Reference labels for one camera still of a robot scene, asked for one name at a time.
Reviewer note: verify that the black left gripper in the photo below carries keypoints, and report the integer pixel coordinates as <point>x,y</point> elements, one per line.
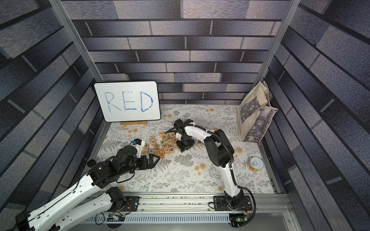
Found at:
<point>145,159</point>

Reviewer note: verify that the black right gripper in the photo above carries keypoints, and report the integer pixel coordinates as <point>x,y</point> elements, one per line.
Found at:
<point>178,126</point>

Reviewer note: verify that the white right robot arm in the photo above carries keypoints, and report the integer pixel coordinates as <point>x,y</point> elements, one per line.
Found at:
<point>220,153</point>

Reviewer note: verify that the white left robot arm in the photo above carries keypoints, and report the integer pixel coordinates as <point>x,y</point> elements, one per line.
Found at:
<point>65,211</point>

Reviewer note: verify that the whiteboard with RED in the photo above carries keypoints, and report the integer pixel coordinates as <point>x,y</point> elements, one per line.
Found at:
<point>129,101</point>

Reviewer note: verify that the wooden block blue K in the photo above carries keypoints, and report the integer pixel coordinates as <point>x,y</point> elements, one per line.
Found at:
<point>151,151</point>

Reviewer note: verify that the wooden whiteboard stand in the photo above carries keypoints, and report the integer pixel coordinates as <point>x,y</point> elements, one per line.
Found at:
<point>125,124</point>

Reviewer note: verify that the brown spice jar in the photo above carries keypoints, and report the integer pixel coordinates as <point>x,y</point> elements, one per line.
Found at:
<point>91,163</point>

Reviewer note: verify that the cream Monet tote bag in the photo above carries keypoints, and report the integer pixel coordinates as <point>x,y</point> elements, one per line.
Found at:
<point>255,114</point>

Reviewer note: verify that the white round tin can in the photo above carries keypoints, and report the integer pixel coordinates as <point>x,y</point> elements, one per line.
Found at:
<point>255,164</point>

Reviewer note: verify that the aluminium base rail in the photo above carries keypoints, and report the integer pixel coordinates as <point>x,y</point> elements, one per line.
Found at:
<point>172,211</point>

